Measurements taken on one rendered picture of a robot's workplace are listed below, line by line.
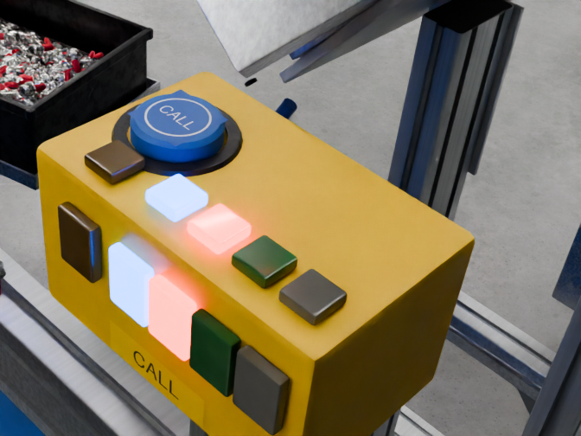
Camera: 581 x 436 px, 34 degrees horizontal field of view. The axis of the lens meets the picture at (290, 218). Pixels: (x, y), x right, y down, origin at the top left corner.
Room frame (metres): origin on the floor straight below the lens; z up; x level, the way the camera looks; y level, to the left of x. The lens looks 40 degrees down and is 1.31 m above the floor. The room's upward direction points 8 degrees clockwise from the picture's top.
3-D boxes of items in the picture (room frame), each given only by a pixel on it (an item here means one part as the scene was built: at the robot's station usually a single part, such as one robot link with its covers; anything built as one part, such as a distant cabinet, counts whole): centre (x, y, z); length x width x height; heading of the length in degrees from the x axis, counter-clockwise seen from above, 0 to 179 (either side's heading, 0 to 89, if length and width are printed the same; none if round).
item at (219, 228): (0.27, 0.03, 1.08); 0.02 x 0.02 x 0.01; 52
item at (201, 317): (0.23, 0.02, 1.04); 0.02 x 0.01 x 0.03; 52
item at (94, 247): (0.28, 0.09, 1.04); 0.02 x 0.01 x 0.03; 52
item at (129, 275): (0.26, 0.06, 1.04); 0.02 x 0.01 x 0.03; 52
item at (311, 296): (0.24, -0.01, 1.08); 0.02 x 0.02 x 0.01; 52
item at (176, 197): (0.28, 0.05, 1.08); 0.02 x 0.02 x 0.01; 52
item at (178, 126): (0.33, 0.05, 1.08); 0.04 x 0.04 x 0.02
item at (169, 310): (0.25, 0.04, 1.04); 0.02 x 0.01 x 0.03; 52
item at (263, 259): (0.25, 0.01, 1.08); 0.02 x 0.02 x 0.01; 52
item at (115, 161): (0.30, 0.07, 1.08); 0.02 x 0.02 x 0.01; 52
